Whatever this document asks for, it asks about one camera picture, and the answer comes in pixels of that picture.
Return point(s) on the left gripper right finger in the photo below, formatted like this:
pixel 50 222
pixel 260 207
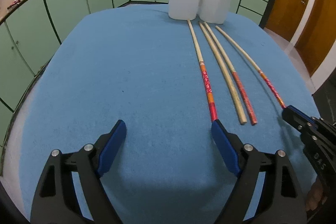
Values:
pixel 281 199

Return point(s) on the red handled bamboo chopstick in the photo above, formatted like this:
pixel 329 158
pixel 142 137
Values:
pixel 256 67

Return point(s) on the red orange floral chopstick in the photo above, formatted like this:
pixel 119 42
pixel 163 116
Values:
pixel 205 77

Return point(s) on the black oven appliance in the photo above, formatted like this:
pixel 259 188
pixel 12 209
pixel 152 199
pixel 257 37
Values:
pixel 324 99

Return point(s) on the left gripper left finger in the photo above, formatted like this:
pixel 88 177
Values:
pixel 55 199

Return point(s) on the green lower kitchen cabinets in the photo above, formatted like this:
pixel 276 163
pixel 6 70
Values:
pixel 31 33

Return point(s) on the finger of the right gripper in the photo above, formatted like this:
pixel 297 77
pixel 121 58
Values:
pixel 296 117
pixel 308 128

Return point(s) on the blue table mat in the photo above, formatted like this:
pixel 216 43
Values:
pixel 137 64

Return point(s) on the plain bamboo chopstick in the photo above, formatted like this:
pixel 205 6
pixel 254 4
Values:
pixel 226 75

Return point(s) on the right hand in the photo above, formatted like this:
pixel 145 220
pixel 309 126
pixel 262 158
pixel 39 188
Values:
pixel 314 196

